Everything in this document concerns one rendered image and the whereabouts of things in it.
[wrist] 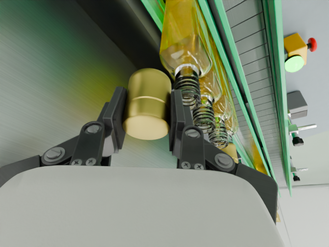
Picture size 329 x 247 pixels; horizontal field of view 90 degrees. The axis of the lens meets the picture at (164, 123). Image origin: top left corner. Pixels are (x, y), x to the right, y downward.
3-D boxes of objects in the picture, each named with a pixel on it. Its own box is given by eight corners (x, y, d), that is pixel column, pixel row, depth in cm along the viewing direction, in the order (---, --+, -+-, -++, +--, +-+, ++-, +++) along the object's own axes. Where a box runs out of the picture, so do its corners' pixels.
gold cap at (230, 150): (235, 141, 29) (240, 165, 27) (235, 149, 32) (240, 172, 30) (214, 143, 30) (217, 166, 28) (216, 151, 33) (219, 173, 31)
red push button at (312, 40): (303, 47, 46) (319, 41, 44) (297, 39, 48) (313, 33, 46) (303, 58, 49) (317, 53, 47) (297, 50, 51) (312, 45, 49)
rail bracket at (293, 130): (279, 109, 58) (293, 143, 51) (305, 102, 54) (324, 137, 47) (280, 114, 61) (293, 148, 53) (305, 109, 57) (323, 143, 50)
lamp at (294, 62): (282, 59, 47) (286, 65, 46) (301, 51, 45) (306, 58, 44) (283, 69, 50) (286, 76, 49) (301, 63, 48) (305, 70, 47)
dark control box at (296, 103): (276, 95, 70) (283, 111, 65) (299, 89, 66) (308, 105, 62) (277, 106, 76) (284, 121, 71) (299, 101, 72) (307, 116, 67)
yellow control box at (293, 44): (270, 42, 51) (277, 57, 47) (299, 30, 48) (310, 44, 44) (271, 59, 56) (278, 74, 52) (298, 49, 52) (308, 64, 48)
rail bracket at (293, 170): (284, 155, 89) (293, 180, 82) (301, 153, 86) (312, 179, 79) (285, 157, 92) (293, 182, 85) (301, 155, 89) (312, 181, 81)
